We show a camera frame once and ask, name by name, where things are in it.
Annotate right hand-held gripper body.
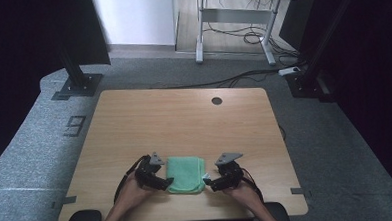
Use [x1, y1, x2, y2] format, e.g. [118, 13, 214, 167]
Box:
[214, 150, 246, 188]

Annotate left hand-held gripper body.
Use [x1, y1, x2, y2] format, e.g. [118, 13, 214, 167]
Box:
[133, 151, 168, 189]

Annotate green towel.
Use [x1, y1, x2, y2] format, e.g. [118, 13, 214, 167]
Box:
[164, 154, 212, 196]

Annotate person's right hand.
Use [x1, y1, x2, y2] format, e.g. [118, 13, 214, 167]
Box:
[224, 179, 263, 211]

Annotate person's left hand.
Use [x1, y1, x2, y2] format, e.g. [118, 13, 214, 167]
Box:
[114, 172, 157, 213]

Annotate white power strip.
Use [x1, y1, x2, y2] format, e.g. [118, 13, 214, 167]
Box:
[277, 66, 303, 78]

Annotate dark curtain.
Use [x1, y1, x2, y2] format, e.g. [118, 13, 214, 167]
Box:
[277, 0, 392, 203]
[0, 0, 116, 174]

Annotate left hand-held gripper black cable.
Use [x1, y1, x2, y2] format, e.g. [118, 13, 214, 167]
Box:
[111, 154, 154, 205]

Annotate hand-held gripper black cable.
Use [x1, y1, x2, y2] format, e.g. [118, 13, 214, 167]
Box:
[111, 154, 154, 205]
[240, 167, 265, 204]

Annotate right hand-held gripper black cable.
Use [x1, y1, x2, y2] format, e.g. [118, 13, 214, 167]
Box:
[240, 167, 265, 204]

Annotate long black floor cable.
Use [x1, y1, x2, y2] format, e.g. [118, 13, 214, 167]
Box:
[148, 68, 284, 92]

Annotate black metal stand with base plate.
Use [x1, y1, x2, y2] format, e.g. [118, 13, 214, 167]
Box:
[49, 41, 104, 102]
[281, 0, 367, 101]

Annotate tangled black cables under desk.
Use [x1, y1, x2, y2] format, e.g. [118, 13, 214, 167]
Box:
[201, 0, 301, 69]

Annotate white metal desk frame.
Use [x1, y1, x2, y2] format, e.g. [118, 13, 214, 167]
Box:
[192, 0, 320, 70]

